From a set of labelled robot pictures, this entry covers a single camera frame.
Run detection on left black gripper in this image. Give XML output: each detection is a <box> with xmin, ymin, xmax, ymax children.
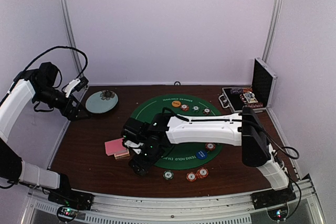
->
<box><xmin>33</xmin><ymin>85</ymin><xmax>91</xmax><ymax>121</ymax></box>

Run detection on red playing card deck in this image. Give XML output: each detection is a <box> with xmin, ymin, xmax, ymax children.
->
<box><xmin>104</xmin><ymin>138</ymin><xmax>125</xmax><ymax>156</ymax></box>

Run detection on red chips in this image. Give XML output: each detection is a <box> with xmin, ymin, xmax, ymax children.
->
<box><xmin>186</xmin><ymin>172</ymin><xmax>197</xmax><ymax>182</ymax></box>
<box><xmin>181</xmin><ymin>104</ymin><xmax>189</xmax><ymax>111</ymax></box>
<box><xmin>205</xmin><ymin>143</ymin><xmax>216</xmax><ymax>151</ymax></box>

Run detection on blue small blind button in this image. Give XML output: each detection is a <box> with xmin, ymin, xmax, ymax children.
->
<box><xmin>196</xmin><ymin>150</ymin><xmax>208</xmax><ymax>160</ymax></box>

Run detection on orange chip stack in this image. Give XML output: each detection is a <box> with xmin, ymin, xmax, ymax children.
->
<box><xmin>196</xmin><ymin>167</ymin><xmax>209</xmax><ymax>179</ymax></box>

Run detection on orange big blind button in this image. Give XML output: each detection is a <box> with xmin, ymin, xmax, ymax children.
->
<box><xmin>172</xmin><ymin>100</ymin><xmax>181</xmax><ymax>108</ymax></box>

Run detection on green chips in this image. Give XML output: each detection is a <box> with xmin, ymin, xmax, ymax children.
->
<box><xmin>192</xmin><ymin>106</ymin><xmax>199</xmax><ymax>112</ymax></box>

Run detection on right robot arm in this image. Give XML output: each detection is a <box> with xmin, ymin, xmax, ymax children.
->
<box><xmin>121</xmin><ymin>107</ymin><xmax>289</xmax><ymax>204</ymax></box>

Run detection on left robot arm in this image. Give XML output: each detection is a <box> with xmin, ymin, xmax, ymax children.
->
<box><xmin>1</xmin><ymin>62</ymin><xmax>91</xmax><ymax>205</ymax></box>

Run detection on playing card box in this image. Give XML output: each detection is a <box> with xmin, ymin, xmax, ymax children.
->
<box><xmin>114</xmin><ymin>149</ymin><xmax>130</xmax><ymax>160</ymax></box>

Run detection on light blue flower plate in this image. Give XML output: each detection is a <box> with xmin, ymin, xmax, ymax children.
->
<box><xmin>85</xmin><ymin>90</ymin><xmax>119</xmax><ymax>114</ymax></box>

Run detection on round green poker mat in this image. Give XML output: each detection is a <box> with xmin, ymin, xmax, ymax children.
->
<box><xmin>131</xmin><ymin>94</ymin><xmax>223</xmax><ymax>170</ymax></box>

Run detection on aluminium poker chip case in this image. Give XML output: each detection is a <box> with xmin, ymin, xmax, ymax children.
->
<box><xmin>218</xmin><ymin>58</ymin><xmax>278</xmax><ymax>113</ymax></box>

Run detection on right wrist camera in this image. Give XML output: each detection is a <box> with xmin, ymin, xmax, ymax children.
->
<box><xmin>123</xmin><ymin>140</ymin><xmax>143</xmax><ymax>155</ymax></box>

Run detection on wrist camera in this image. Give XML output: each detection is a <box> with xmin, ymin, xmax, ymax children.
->
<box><xmin>123</xmin><ymin>140</ymin><xmax>143</xmax><ymax>155</ymax></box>
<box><xmin>63</xmin><ymin>77</ymin><xmax>89</xmax><ymax>98</ymax></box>

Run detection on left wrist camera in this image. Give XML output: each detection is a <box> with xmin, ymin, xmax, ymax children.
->
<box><xmin>63</xmin><ymin>77</ymin><xmax>89</xmax><ymax>98</ymax></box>

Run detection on aluminium front rail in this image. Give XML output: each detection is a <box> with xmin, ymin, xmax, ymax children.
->
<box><xmin>22</xmin><ymin>179</ymin><xmax>328</xmax><ymax>224</ymax></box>

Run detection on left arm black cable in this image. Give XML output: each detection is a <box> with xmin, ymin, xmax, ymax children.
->
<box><xmin>23</xmin><ymin>45</ymin><xmax>89</xmax><ymax>78</ymax></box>

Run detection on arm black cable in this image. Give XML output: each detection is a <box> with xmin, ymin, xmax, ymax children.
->
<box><xmin>161</xmin><ymin>107</ymin><xmax>300</xmax><ymax>159</ymax></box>
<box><xmin>23</xmin><ymin>45</ymin><xmax>89</xmax><ymax>78</ymax></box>

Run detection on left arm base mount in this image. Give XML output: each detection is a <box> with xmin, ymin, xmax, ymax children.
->
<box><xmin>48</xmin><ymin>189</ymin><xmax>94</xmax><ymax>210</ymax></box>

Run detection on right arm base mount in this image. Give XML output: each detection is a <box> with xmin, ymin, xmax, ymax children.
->
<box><xmin>251</xmin><ymin>188</ymin><xmax>296</xmax><ymax>209</ymax></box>

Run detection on left aluminium frame post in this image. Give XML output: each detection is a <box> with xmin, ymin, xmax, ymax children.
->
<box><xmin>59</xmin><ymin>0</ymin><xmax>84</xmax><ymax>78</ymax></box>

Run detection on aluminium frame post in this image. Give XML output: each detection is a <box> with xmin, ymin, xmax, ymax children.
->
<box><xmin>59</xmin><ymin>0</ymin><xmax>84</xmax><ymax>78</ymax></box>
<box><xmin>262</xmin><ymin>0</ymin><xmax>283</xmax><ymax>63</ymax></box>

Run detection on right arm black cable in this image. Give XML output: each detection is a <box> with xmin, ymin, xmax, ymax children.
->
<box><xmin>161</xmin><ymin>107</ymin><xmax>300</xmax><ymax>159</ymax></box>

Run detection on right aluminium frame post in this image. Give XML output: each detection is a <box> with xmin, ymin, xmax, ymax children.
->
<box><xmin>262</xmin><ymin>0</ymin><xmax>283</xmax><ymax>63</ymax></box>

